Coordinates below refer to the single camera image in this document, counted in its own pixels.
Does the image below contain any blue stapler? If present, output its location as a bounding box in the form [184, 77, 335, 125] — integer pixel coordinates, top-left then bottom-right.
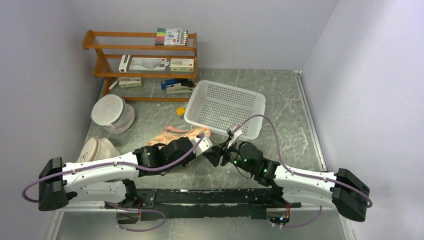
[160, 78, 194, 90]

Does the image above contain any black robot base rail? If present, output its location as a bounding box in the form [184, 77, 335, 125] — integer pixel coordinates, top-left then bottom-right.
[118, 187, 301, 221]

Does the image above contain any white red marker pen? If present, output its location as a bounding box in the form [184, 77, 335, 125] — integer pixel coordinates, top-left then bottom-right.
[108, 80, 119, 91]

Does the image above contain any white cylindrical mesh laundry bag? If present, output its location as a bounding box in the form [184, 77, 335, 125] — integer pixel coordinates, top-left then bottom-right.
[90, 94, 135, 134]

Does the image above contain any coloured marker pen set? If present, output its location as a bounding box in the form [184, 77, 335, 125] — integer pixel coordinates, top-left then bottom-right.
[155, 28, 189, 46]

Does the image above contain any white flat packaged item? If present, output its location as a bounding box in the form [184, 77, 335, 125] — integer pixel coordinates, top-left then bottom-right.
[129, 57, 170, 71]

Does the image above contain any grey black stapler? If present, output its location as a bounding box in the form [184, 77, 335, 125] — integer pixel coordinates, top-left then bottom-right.
[166, 81, 195, 94]

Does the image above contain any small yellow block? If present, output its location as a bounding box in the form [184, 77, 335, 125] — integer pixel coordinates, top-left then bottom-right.
[176, 107, 186, 118]

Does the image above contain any green white small box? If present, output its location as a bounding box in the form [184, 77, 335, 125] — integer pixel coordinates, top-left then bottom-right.
[169, 58, 195, 72]

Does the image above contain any floral pink mesh laundry bag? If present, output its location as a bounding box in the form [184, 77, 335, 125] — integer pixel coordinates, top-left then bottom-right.
[146, 126, 211, 146]

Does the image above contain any white box under shelf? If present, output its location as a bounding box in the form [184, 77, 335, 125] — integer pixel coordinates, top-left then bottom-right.
[117, 77, 143, 88]

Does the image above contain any wooden three-tier shelf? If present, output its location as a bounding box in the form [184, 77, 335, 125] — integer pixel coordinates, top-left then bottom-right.
[82, 30, 198, 102]

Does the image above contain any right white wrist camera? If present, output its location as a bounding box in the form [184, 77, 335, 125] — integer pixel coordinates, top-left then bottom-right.
[226, 128, 243, 148]

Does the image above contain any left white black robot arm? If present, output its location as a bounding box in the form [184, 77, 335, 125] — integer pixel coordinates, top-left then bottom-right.
[38, 136, 212, 212]

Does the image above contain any white perforated plastic basket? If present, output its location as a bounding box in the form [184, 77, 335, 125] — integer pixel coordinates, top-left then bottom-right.
[184, 80, 266, 136]

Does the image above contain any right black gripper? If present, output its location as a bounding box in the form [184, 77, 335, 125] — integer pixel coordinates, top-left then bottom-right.
[204, 137, 255, 175]

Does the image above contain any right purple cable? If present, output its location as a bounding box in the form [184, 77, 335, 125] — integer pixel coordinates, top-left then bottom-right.
[228, 114, 374, 229]

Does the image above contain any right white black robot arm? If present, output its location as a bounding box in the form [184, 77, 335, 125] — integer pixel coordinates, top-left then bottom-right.
[203, 142, 370, 222]

